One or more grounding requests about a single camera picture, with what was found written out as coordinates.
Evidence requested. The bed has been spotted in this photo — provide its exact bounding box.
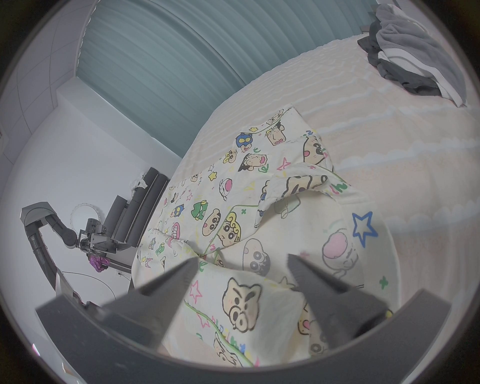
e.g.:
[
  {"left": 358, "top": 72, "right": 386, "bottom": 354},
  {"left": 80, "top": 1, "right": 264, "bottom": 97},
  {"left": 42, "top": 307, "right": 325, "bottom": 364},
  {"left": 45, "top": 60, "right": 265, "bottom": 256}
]
[{"left": 133, "top": 35, "right": 480, "bottom": 372}]

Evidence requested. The dark dressing table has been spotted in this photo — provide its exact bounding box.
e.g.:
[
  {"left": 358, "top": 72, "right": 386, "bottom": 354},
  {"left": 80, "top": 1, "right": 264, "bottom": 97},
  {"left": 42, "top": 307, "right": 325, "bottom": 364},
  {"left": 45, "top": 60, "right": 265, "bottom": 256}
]
[{"left": 103, "top": 195, "right": 133, "bottom": 271}]

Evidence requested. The white round mirror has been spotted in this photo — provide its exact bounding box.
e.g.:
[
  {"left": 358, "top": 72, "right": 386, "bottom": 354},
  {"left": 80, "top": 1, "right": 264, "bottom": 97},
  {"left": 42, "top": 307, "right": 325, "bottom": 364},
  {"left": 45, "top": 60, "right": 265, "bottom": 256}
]
[{"left": 71, "top": 202, "right": 102, "bottom": 233}]

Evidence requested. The blue-green curtain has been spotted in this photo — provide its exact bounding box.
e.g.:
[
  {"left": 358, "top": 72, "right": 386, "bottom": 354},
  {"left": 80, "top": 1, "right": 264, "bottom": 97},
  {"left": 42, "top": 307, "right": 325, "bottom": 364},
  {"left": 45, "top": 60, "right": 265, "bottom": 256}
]
[
  {"left": 77, "top": 0, "right": 248, "bottom": 158},
  {"left": 161, "top": 0, "right": 379, "bottom": 87}
]

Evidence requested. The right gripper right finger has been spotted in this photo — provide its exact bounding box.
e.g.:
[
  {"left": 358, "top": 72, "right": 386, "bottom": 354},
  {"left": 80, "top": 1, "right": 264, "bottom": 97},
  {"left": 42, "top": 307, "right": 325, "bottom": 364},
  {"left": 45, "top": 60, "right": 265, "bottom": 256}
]
[{"left": 287, "top": 254, "right": 389, "bottom": 346}]

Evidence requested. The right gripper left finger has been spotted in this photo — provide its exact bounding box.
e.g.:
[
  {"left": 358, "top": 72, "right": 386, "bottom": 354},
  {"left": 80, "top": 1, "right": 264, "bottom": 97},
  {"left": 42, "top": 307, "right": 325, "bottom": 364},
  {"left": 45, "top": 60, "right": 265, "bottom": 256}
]
[{"left": 100, "top": 256, "right": 200, "bottom": 350}]

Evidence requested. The purple plastic bag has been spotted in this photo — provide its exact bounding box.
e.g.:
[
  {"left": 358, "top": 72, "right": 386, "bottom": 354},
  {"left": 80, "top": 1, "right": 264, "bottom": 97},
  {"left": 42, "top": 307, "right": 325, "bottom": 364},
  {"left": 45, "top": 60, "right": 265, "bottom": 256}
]
[{"left": 88, "top": 255, "right": 110, "bottom": 273}]

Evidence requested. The dark chest of drawers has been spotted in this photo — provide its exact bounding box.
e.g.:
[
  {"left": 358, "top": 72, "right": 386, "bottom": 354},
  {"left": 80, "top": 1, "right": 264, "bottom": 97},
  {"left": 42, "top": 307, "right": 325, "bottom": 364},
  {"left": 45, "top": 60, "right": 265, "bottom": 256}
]
[{"left": 129, "top": 167, "right": 170, "bottom": 226}]

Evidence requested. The white printed pyjama top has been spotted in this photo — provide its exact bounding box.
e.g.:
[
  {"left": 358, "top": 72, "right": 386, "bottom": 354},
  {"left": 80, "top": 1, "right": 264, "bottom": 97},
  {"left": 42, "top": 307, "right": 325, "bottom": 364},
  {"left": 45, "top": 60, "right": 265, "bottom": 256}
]
[{"left": 135, "top": 106, "right": 398, "bottom": 370}]

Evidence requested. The pile of clothes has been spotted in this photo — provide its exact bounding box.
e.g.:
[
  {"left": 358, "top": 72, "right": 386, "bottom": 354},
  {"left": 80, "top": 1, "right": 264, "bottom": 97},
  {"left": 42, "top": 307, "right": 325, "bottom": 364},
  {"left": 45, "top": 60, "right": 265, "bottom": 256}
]
[{"left": 357, "top": 4, "right": 467, "bottom": 108}]

